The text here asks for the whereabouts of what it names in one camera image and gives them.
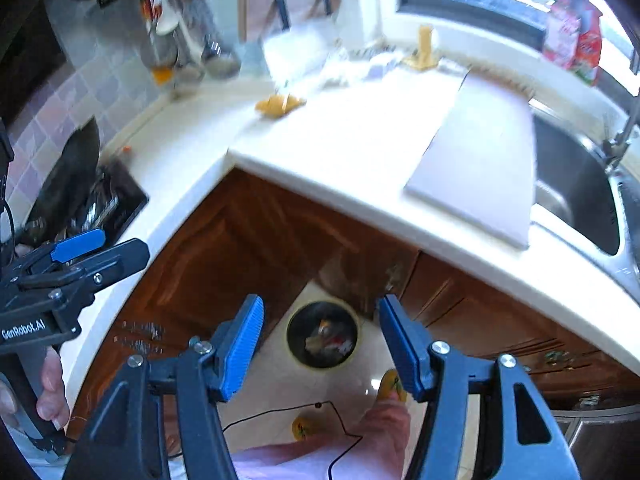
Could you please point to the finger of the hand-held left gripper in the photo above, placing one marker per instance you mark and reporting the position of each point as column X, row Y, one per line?
column 77, row 247
column 115, row 260

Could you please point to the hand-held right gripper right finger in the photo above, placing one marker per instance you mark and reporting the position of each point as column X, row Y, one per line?
column 402, row 350

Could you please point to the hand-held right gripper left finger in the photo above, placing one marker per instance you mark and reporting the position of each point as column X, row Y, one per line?
column 240, row 347

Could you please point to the round trash bin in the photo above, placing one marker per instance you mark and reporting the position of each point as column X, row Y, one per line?
column 300, row 320

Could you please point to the yellow snack wrapper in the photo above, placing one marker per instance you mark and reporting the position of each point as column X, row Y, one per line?
column 277, row 106

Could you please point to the yellow carton box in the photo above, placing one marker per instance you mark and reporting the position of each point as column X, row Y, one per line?
column 425, row 45

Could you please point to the person's left hand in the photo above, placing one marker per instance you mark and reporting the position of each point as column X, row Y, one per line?
column 52, row 390

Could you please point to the yellow slipper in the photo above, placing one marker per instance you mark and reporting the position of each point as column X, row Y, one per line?
column 305, row 427
column 392, row 385

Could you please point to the black gas stove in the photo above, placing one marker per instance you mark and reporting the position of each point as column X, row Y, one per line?
column 122, row 200

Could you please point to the black wok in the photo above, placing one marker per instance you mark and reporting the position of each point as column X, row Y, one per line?
column 65, row 175

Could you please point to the brown wooden cabinet door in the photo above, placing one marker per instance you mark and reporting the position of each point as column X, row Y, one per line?
column 500, row 320
column 200, row 240

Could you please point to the person's pink trouser leg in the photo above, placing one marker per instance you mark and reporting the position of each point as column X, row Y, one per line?
column 350, row 445

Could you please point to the round cabinet knob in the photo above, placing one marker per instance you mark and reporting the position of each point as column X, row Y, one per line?
column 589, row 401

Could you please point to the flat cardboard sheet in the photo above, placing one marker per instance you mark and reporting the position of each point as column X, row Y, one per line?
column 475, row 170

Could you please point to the slotted steel spatula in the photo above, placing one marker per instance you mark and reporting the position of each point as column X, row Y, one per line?
column 187, row 75

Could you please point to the steel skimmer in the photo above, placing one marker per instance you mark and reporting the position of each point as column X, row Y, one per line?
column 155, row 45

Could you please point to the stainless steel double sink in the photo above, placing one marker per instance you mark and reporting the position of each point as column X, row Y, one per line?
column 575, row 195

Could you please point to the white rice spoon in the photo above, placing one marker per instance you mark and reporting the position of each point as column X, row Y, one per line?
column 167, row 17

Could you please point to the steel kitchen faucet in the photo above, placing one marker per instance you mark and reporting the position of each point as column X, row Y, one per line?
column 620, row 145

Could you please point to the pink detergent bottle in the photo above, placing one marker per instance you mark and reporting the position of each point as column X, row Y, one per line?
column 560, row 35

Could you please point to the red spray bottle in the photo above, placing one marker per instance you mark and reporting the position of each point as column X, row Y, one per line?
column 589, row 50

